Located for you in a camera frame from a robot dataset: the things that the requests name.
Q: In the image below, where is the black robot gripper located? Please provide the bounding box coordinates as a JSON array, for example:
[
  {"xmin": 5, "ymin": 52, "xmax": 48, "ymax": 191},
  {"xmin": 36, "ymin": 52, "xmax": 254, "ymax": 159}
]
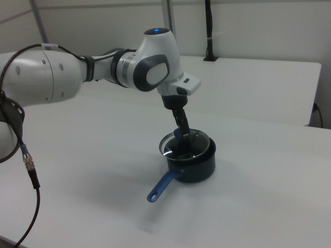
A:
[{"xmin": 161, "ymin": 94, "xmax": 191, "ymax": 137}]

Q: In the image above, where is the glass lid with blue knob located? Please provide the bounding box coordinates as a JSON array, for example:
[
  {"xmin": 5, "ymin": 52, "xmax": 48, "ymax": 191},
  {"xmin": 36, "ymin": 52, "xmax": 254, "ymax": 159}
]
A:
[{"xmin": 158, "ymin": 128, "xmax": 210, "ymax": 163}]

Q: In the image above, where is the black clamp-mounted pole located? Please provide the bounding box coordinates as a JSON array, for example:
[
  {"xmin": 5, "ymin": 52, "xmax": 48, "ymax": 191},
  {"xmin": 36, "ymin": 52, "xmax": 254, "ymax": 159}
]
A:
[{"xmin": 203, "ymin": 0, "xmax": 218, "ymax": 62}]

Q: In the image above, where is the dark saucepan with blue handle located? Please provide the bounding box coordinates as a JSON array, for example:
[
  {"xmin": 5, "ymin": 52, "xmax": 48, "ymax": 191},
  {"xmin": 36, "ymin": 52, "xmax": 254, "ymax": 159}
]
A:
[{"xmin": 146, "ymin": 128, "xmax": 217, "ymax": 204}]

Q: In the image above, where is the black cable with metal connector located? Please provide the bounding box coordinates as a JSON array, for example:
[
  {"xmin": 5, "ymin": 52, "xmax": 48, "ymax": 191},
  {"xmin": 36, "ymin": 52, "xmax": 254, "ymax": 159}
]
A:
[{"xmin": 0, "ymin": 43, "xmax": 117, "ymax": 248}]

